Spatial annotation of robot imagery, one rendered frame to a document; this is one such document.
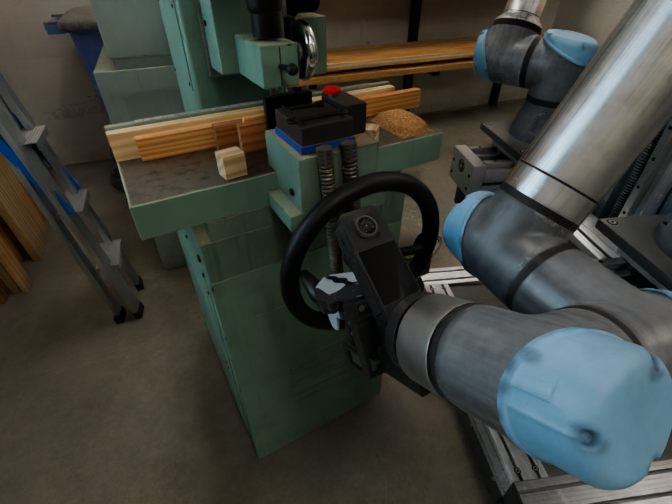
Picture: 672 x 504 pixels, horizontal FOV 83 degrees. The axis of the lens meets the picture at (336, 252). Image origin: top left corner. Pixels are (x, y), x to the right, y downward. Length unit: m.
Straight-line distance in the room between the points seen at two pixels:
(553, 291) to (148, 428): 1.31
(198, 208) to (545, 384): 0.55
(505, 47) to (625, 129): 0.77
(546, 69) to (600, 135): 0.72
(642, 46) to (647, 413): 0.25
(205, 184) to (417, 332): 0.46
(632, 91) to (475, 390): 0.24
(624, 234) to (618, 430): 0.60
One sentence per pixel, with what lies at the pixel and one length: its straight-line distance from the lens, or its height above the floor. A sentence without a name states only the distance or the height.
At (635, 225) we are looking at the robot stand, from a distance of 0.84.
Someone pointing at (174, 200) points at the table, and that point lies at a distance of 0.64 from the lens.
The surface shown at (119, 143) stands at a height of 0.93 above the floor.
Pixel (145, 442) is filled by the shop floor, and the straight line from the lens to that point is 1.45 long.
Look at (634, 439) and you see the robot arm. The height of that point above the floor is 1.01.
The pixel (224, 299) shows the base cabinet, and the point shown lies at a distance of 0.77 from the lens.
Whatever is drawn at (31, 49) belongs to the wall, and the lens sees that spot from 3.15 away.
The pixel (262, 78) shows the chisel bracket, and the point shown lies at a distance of 0.74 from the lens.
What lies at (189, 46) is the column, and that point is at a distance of 0.94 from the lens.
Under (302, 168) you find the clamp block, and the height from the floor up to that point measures 0.95.
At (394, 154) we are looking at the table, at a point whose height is 0.88.
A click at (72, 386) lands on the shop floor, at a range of 1.69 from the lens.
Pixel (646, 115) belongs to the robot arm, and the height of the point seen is 1.10.
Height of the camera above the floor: 1.19
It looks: 38 degrees down
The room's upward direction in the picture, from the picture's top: straight up
